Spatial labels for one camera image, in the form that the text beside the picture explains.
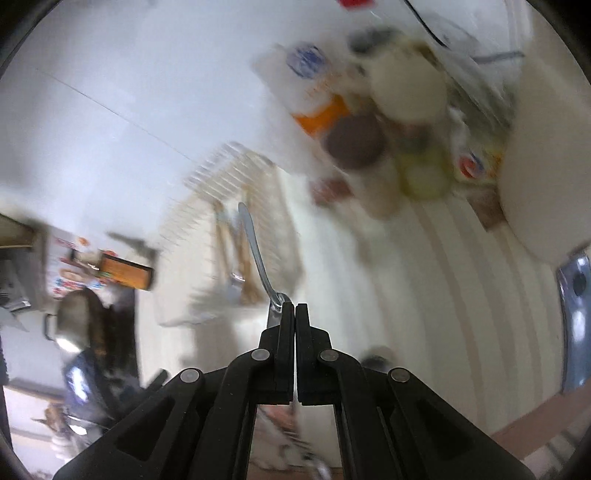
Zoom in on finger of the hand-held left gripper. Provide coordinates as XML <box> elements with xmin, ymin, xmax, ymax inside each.
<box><xmin>62</xmin><ymin>356</ymin><xmax>101</xmax><ymax>412</ymax></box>

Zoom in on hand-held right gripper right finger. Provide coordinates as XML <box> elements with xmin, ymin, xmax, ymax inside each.
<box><xmin>296</xmin><ymin>303</ymin><xmax>537</xmax><ymax>480</ymax></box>

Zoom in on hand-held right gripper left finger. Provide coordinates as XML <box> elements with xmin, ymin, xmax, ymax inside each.
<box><xmin>53</xmin><ymin>302</ymin><xmax>296</xmax><ymax>480</ymax></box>

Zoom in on clear plastic container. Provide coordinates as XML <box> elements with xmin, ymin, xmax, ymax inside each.
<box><xmin>154</xmin><ymin>141</ymin><xmax>306</xmax><ymax>329</ymax></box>

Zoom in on black gas stove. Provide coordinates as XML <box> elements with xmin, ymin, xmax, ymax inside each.
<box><xmin>88</xmin><ymin>288</ymin><xmax>142</xmax><ymax>385</ymax></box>

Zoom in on striped cat print mat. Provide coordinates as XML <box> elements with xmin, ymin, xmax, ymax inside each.
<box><xmin>139</xmin><ymin>171</ymin><xmax>591</xmax><ymax>455</ymax></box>

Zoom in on dark soy sauce bottle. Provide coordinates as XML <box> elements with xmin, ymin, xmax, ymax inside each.
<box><xmin>69</xmin><ymin>249</ymin><xmax>156</xmax><ymax>292</ymax></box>

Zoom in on black range hood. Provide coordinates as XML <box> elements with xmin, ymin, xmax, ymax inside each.
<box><xmin>0</xmin><ymin>212</ymin><xmax>48</xmax><ymax>315</ymax></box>

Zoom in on spice jar with brown contents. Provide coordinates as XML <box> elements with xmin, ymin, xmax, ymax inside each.
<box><xmin>322</xmin><ymin>113</ymin><xmax>403</xmax><ymax>219</ymax></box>

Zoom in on small brown box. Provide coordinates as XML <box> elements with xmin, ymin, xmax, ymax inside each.
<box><xmin>468</xmin><ymin>188</ymin><xmax>509</xmax><ymax>232</ymax></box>

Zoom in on packet with red swirl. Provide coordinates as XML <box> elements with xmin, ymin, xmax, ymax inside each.
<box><xmin>450</xmin><ymin>137</ymin><xmax>505</xmax><ymax>186</ymax></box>

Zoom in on white bottle with orange label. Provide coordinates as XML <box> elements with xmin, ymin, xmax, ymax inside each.
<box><xmin>252</xmin><ymin>41</ymin><xmax>352</xmax><ymax>140</ymax></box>

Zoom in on cream round lid container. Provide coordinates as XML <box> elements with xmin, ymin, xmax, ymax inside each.
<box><xmin>368</xmin><ymin>45</ymin><xmax>459</xmax><ymax>201</ymax></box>

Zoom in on blue smartphone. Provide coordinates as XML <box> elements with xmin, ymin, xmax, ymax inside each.
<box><xmin>556</xmin><ymin>253</ymin><xmax>591</xmax><ymax>394</ymax></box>

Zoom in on white electric kettle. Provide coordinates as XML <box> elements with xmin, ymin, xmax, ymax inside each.
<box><xmin>496</xmin><ymin>45</ymin><xmax>591</xmax><ymax>269</ymax></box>

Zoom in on colourful wall stickers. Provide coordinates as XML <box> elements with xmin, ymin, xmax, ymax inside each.
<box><xmin>46</xmin><ymin>226</ymin><xmax>108</xmax><ymax>302</ymax></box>

